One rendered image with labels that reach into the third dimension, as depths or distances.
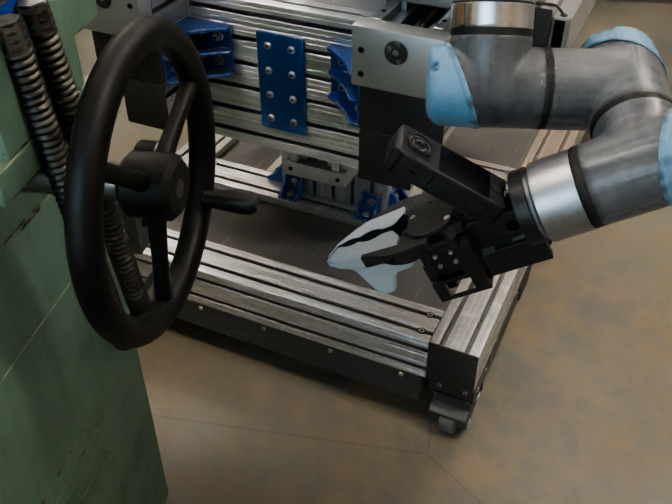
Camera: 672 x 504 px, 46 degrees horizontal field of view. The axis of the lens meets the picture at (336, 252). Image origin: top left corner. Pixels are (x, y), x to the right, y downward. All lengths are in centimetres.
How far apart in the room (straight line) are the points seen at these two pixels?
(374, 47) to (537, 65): 42
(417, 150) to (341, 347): 84
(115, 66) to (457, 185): 30
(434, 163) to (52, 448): 58
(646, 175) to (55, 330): 66
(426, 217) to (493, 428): 89
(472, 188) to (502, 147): 129
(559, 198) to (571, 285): 123
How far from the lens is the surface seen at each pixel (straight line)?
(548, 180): 70
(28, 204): 89
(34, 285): 92
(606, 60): 77
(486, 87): 73
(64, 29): 74
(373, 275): 78
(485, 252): 75
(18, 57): 66
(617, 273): 199
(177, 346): 173
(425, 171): 69
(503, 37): 74
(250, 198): 81
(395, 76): 113
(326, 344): 150
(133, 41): 65
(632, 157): 69
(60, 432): 104
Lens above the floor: 120
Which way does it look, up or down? 38 degrees down
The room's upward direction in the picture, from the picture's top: straight up
